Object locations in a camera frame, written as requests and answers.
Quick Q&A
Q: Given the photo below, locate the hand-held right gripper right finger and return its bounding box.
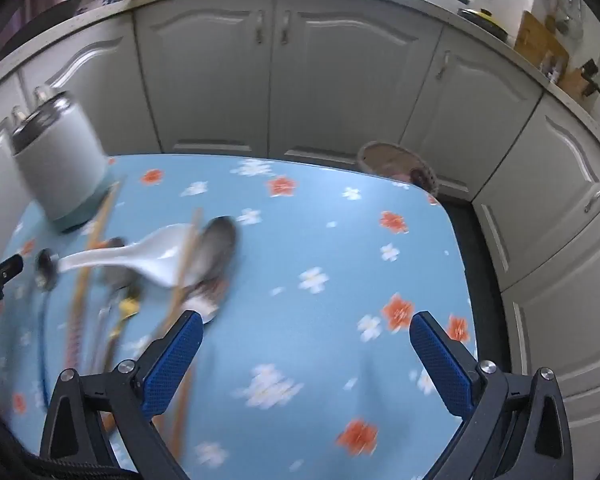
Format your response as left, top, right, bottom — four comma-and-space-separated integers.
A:
410, 311, 576, 480

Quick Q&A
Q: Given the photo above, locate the white steel-rimmed utensil cup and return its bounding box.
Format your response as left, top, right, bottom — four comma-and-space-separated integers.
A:
11, 89, 110, 233

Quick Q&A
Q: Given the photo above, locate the white ceramic soup spoon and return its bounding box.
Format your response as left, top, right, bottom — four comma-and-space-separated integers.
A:
57, 223, 201, 288

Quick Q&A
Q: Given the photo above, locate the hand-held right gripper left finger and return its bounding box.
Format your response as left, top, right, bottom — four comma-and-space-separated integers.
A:
40, 309, 204, 480

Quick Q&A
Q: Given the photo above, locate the small wooden cutting board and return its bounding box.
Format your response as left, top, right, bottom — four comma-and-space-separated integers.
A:
562, 67, 593, 98

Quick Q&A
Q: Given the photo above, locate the yellow pot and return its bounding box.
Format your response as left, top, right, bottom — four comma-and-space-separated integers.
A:
457, 7, 511, 41

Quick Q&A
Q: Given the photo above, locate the large wooden cutting board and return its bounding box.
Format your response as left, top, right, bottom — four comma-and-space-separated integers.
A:
514, 10, 570, 68

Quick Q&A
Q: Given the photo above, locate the wicker waste basket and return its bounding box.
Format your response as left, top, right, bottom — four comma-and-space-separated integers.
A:
357, 141, 438, 196

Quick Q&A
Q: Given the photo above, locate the dark floor mat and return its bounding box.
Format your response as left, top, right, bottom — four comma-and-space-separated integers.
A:
440, 195, 511, 376

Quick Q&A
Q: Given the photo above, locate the large steel spoon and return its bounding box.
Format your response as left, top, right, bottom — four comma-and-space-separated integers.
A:
179, 215, 239, 325

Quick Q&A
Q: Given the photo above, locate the blue floral tablecloth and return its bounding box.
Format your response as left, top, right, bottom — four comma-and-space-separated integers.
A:
0, 154, 481, 480

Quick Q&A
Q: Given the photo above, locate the wooden chopstick patterned end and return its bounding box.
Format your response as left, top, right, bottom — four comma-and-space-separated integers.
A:
64, 180, 123, 371

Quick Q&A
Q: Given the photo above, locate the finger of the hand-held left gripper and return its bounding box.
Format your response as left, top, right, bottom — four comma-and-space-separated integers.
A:
0, 254, 25, 283

